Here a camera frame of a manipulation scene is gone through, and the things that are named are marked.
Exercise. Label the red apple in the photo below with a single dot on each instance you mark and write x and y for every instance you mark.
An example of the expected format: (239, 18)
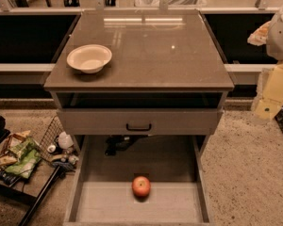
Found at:
(141, 186)

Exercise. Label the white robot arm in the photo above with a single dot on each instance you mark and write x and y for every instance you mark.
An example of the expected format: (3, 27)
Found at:
(270, 34)

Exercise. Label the grey drawer cabinet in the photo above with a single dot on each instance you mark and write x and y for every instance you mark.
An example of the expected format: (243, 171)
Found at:
(159, 60)

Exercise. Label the open lower drawer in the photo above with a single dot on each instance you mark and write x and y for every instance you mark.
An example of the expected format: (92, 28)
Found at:
(157, 181)

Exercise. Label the white bowl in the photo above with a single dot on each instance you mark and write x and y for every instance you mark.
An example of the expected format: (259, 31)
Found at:
(90, 58)

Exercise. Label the white bottle in basket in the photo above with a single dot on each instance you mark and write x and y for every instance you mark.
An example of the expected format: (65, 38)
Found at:
(65, 141)

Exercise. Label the clear plastic bin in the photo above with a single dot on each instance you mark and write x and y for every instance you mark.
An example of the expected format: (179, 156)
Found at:
(171, 3)

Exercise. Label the brown snack bag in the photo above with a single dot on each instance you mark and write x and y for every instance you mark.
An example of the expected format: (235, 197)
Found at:
(8, 155)

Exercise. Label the green snack bag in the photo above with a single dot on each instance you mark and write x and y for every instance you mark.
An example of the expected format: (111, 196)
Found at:
(28, 158)

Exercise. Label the upper drawer with black handle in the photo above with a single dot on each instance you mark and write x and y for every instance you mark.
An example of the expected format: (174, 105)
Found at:
(86, 121)

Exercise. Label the wire basket left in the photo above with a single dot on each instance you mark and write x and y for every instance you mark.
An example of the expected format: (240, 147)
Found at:
(52, 153)

